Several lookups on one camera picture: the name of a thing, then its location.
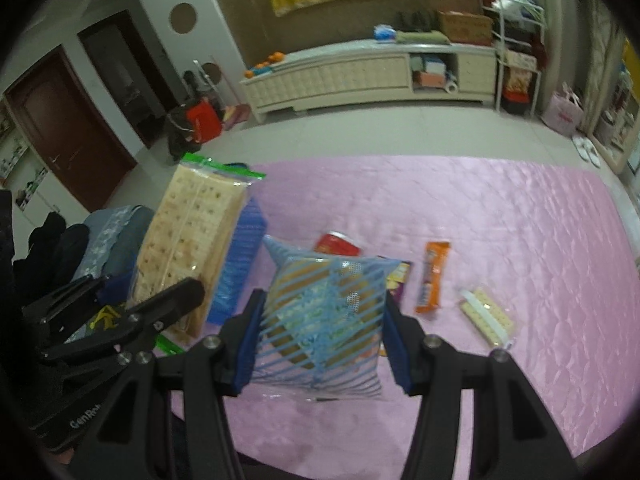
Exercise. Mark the blue plastic basket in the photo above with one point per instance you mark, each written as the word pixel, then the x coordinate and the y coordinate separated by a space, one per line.
pixel 240 260

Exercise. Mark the blue box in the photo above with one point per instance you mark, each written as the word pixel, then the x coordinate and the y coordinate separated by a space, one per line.
pixel 434 66

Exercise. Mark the orange box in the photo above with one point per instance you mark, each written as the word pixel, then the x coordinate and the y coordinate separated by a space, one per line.
pixel 431 79

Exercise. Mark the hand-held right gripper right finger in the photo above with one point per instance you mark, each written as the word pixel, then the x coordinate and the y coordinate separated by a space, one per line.
pixel 397 355

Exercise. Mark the small clear cracker packet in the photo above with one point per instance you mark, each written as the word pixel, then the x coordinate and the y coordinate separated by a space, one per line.
pixel 487 315

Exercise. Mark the pink tote bag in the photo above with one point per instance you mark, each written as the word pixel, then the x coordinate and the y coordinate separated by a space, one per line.
pixel 564 112

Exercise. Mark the blue striped snack packet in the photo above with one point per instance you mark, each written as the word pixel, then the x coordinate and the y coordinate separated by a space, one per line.
pixel 320 330

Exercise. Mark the white metal shelf rack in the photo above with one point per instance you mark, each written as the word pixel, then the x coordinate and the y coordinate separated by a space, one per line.
pixel 542 22

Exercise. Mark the purple yellow chip packet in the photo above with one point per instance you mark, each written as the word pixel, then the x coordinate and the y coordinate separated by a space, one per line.
pixel 400 280

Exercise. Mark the white framed mirror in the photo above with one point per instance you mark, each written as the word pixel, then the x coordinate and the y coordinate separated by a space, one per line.
pixel 617 110

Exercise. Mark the standing air conditioner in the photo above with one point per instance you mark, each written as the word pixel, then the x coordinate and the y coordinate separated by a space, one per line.
pixel 565 20

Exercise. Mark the dark brown door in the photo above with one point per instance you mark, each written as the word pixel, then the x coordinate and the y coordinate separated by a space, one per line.
pixel 65 125

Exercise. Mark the black clothing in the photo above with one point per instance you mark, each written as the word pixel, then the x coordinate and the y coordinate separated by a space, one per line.
pixel 50 250

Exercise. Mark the red snack packet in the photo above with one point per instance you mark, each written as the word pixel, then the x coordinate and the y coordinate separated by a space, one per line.
pixel 337 246

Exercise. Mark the green cushion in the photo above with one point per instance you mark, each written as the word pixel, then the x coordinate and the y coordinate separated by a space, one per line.
pixel 422 38

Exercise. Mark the black bag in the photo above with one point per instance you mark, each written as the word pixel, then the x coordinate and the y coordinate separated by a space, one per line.
pixel 176 137

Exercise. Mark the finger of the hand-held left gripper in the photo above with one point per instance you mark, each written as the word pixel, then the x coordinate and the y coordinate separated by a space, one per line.
pixel 70 297
pixel 170 302

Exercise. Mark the pink broom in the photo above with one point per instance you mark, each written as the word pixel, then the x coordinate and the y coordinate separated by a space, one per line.
pixel 236 117

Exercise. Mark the orange snack bar packet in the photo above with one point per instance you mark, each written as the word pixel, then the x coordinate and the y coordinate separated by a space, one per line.
pixel 431 280

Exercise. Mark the round wall decoration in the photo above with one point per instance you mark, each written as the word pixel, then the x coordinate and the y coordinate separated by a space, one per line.
pixel 212 71
pixel 182 17

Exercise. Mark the white slipper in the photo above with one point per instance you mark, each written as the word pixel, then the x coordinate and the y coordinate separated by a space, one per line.
pixel 593 156
pixel 580 147

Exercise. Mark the pink quilted table cover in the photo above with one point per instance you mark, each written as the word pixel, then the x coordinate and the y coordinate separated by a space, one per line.
pixel 500 220

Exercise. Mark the white padded low cabinet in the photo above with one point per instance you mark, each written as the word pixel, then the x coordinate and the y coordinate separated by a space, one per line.
pixel 350 80

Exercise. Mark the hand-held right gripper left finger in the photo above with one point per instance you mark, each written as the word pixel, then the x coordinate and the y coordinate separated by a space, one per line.
pixel 247 347

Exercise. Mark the cracker sandwich packet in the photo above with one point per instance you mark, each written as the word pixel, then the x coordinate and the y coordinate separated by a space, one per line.
pixel 190 240

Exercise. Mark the red paper bag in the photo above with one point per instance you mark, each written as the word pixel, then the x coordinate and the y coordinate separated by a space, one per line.
pixel 204 121

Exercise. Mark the brown cardboard box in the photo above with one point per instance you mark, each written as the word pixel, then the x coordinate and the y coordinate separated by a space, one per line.
pixel 465 27

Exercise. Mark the blue tissue packet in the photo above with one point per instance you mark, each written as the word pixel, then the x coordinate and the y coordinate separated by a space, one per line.
pixel 385 33

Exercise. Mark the grey patterned chair cushion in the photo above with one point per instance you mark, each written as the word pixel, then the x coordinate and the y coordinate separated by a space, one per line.
pixel 110 245

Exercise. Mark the white paper roll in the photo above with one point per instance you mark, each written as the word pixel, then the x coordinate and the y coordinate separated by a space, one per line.
pixel 452 86

